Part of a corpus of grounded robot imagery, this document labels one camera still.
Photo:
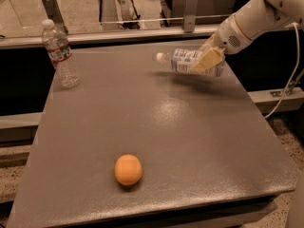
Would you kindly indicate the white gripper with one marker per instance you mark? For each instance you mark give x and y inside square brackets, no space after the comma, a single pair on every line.
[226,36]

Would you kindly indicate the blue label plastic bottle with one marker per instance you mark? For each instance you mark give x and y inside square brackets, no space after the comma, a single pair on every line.
[181,61]

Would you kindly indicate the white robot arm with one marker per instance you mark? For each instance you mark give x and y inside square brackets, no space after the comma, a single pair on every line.
[241,28]

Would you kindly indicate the clear water bottle red label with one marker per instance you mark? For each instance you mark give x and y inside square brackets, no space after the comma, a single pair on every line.
[60,54]

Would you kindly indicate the orange fruit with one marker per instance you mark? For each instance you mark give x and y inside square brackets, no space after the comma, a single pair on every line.
[128,170]

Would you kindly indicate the metal railing bar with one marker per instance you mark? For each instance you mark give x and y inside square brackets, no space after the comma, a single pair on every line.
[117,36]

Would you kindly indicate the right metal bracket post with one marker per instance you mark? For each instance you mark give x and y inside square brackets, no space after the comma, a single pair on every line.
[189,15]

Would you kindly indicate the metal bracket post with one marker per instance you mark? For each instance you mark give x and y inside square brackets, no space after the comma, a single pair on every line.
[53,13]
[189,15]

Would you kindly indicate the left metal bracket post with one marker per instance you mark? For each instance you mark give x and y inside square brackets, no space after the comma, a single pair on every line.
[53,13]

